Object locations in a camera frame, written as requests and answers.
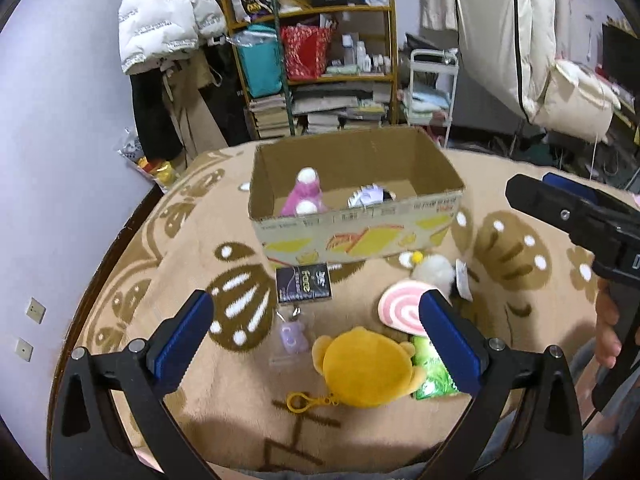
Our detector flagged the cardboard box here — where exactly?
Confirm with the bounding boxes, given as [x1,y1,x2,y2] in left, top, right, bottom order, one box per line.
[248,126,466,267]

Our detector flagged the white fluffy plush toy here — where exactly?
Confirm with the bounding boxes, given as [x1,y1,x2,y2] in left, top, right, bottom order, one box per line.
[399,251,473,303]

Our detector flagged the person's leg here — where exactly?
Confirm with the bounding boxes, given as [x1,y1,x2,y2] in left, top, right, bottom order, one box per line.
[567,345,640,480]

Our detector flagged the pink swirl plush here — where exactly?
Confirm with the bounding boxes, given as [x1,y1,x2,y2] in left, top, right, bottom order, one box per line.
[377,281,440,336]

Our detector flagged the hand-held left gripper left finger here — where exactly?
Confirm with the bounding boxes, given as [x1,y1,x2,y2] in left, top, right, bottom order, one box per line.
[47,289,221,480]

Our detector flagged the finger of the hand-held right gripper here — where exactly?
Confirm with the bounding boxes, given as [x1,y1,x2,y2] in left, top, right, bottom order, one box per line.
[542,172,640,208]
[505,174,603,266]

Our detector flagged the yellow bear plush pouch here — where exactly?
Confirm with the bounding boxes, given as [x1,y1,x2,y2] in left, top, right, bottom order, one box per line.
[286,326,417,415]

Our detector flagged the brown paper bag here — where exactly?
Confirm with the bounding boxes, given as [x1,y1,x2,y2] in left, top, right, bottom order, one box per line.
[164,55,228,163]

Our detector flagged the black monitor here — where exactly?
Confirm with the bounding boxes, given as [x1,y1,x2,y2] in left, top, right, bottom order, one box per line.
[601,22,640,107]

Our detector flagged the green snack packet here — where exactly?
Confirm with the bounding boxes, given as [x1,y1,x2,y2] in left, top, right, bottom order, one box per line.
[410,335,462,401]

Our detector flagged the yellow metal shelf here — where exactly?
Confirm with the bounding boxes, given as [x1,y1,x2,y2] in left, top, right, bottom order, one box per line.
[220,0,399,139]

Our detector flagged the black hanging clothes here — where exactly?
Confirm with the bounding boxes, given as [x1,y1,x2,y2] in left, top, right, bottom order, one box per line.
[130,35,251,162]

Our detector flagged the pile of papers and magazines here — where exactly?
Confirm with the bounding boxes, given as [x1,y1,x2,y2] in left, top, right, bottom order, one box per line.
[292,82,392,134]

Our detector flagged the yellow items on floor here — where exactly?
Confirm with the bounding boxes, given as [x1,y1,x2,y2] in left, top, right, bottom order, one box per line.
[117,129,182,192]

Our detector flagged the cream plush pillow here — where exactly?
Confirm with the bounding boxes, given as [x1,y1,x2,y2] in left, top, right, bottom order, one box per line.
[531,59,622,144]

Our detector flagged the teal bag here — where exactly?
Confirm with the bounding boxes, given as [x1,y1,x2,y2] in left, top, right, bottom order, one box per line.
[235,24,285,99]

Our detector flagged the purple keychain in clear bag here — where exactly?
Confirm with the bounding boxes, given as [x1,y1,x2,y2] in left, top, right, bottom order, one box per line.
[269,309,313,367]

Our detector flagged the stack of books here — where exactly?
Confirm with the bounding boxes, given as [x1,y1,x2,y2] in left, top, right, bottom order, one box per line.
[247,92,296,140]

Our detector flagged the person's right hand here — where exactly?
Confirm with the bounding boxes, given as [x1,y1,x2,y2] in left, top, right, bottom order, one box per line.
[595,279,624,369]

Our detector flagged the white rolling cart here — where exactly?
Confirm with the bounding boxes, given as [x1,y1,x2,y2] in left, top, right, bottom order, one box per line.
[402,49,460,147]

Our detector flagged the white puffer jacket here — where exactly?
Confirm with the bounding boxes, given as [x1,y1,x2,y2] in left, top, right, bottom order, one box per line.
[118,0,227,77]

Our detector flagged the red patterned bag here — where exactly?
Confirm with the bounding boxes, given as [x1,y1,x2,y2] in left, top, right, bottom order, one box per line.
[279,25,334,81]

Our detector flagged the white long down coat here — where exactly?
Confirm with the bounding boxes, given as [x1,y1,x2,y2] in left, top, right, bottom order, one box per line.
[452,0,572,122]

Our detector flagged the group of small bottles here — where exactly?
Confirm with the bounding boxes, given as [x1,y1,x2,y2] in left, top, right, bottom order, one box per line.
[327,32,394,77]

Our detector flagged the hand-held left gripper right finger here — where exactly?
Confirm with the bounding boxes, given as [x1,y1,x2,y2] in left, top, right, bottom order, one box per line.
[417,290,586,480]

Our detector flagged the pink and white plush toy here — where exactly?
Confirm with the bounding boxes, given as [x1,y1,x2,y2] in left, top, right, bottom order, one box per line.
[280,167,329,217]

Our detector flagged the black flat packet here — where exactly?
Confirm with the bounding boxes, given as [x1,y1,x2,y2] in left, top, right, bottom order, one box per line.
[276,261,335,305]

